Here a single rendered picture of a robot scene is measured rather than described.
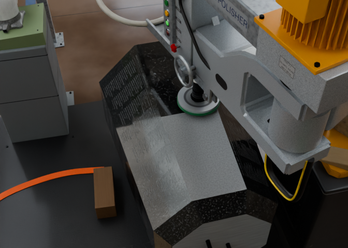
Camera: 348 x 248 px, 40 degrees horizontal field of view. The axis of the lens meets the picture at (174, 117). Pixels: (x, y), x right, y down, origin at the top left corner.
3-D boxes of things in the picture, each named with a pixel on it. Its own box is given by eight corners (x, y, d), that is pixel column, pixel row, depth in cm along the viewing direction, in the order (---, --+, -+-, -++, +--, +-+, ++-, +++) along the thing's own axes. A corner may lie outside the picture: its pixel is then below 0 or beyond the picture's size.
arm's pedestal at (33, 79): (4, 150, 328) (-35, 62, 270) (8, 101, 362) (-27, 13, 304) (76, 140, 334) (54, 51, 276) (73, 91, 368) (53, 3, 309)
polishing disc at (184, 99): (212, 80, 248) (212, 78, 247) (225, 108, 234) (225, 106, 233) (172, 88, 244) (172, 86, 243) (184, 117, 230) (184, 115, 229)
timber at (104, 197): (96, 179, 309) (93, 168, 300) (114, 176, 310) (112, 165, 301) (97, 219, 289) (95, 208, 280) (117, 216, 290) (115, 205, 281)
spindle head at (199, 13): (251, 87, 209) (263, 0, 177) (208, 104, 202) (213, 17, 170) (208, 43, 231) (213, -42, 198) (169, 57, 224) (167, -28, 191)
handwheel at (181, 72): (208, 88, 206) (210, 61, 195) (189, 96, 202) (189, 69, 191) (191, 68, 215) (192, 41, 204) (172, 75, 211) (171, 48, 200)
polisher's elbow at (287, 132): (288, 107, 180) (297, 68, 166) (331, 134, 170) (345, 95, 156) (256, 133, 171) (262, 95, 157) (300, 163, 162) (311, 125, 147)
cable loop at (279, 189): (300, 208, 190) (316, 160, 167) (292, 212, 189) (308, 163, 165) (265, 168, 204) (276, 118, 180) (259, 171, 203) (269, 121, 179)
